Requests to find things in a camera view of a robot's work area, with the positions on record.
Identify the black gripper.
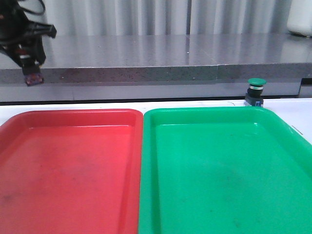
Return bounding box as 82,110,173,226
0,0,57,68

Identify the red mushroom push button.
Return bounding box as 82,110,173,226
19,55,44,87

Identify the green mushroom push button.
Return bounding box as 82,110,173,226
244,78,267,107

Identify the red plastic tray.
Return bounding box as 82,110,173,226
0,109,143,234

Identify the grey stone counter slab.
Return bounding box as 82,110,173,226
0,34,312,85

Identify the green plastic tray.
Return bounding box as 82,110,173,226
138,107,312,234

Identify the white container in background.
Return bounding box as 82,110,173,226
287,0,312,38

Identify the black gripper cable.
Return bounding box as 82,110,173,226
14,0,47,15

